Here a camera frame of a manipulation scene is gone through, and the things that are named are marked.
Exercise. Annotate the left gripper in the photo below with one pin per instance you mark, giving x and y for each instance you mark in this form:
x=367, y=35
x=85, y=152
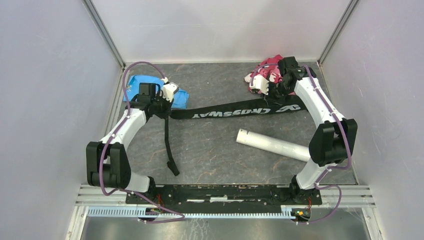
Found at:
x=167, y=111

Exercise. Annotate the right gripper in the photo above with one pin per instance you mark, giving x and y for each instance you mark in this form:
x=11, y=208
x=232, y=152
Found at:
x=270, y=85

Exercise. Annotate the black racket bag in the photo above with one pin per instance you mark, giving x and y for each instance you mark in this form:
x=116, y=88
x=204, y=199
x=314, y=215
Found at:
x=252, y=107

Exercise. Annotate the white shuttlecock tube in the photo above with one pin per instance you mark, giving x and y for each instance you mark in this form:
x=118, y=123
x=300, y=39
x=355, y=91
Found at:
x=273, y=145

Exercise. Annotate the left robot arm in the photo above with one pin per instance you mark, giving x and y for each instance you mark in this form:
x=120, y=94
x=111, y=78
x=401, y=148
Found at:
x=107, y=163

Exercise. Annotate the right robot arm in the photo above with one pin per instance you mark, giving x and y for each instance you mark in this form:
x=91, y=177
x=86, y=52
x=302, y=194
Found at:
x=332, y=144

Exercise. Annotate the blue cloth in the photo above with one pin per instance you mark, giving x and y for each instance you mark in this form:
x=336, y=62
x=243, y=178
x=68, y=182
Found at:
x=180, y=99

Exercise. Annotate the pink camouflage bag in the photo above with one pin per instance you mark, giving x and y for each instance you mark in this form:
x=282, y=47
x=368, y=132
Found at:
x=267, y=70

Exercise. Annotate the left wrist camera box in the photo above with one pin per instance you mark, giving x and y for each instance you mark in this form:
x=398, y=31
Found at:
x=169, y=90

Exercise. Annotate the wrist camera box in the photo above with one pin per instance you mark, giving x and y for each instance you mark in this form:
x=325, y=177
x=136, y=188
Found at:
x=259, y=84
x=169, y=90

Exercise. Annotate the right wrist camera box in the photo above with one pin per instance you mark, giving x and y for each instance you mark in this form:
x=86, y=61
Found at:
x=259, y=84

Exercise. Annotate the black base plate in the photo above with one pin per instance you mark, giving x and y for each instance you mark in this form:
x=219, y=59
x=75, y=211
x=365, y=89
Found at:
x=231, y=198

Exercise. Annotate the white slotted cable duct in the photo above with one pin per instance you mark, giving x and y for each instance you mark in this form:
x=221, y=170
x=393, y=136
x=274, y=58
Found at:
x=144, y=212

